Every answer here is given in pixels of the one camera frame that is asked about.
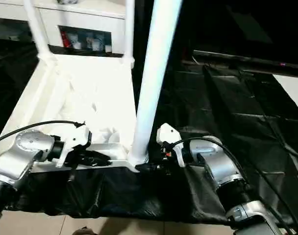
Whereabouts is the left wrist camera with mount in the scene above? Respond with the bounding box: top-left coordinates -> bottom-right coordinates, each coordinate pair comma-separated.
55,124 -> 93,168

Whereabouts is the white plastic table top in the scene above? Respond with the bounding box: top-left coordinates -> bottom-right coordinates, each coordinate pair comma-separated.
0,52 -> 149,173

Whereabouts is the white flat panel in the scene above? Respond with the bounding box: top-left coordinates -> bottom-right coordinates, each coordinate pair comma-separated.
273,74 -> 298,110

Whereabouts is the white glass-door cabinet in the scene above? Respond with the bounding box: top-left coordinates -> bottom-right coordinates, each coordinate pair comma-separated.
0,0 -> 127,54

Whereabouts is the large dark screen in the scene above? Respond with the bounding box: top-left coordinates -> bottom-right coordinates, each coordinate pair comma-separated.
131,0 -> 298,74

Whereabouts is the long black bar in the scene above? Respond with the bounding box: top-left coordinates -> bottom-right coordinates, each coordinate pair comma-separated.
193,50 -> 298,79

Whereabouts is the black glossy mat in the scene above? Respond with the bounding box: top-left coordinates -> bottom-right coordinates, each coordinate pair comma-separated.
0,41 -> 298,225

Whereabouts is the white plastic table leg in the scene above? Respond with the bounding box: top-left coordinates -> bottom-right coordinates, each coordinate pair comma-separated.
128,0 -> 184,165
122,0 -> 136,67
23,0 -> 53,62

